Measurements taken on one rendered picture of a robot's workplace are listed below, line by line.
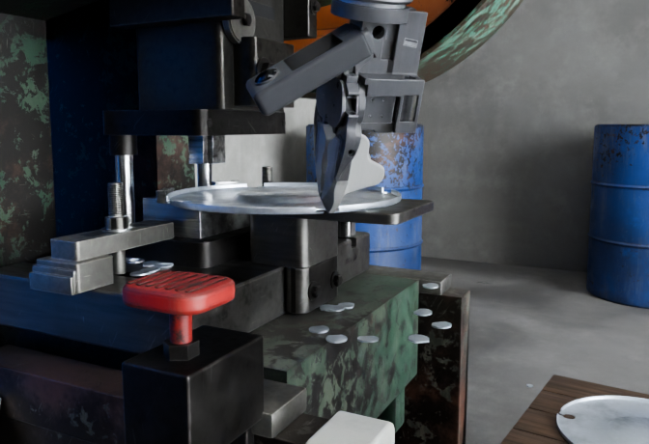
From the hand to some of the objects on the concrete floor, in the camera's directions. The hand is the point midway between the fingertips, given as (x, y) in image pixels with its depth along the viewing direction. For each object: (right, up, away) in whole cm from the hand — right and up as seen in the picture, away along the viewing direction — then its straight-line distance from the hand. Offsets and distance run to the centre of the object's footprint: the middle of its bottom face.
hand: (324, 201), depth 65 cm
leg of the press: (-17, -73, +59) cm, 95 cm away
